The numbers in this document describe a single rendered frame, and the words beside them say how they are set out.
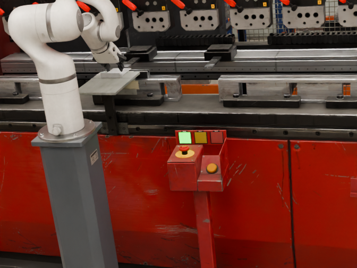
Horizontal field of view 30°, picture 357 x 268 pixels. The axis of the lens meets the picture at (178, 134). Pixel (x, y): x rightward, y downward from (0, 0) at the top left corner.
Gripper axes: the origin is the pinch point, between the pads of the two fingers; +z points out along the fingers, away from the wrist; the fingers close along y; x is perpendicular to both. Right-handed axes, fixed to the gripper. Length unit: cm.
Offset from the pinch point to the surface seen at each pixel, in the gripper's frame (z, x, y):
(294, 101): 8, 11, -74
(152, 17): -14.8, -13.2, -19.1
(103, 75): -1.7, 5.3, 3.0
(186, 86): 167, -92, 31
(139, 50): 15.5, -18.3, -2.3
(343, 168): 23, 32, -93
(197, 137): 4.4, 29.8, -39.7
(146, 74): 6.0, 0.3, -12.5
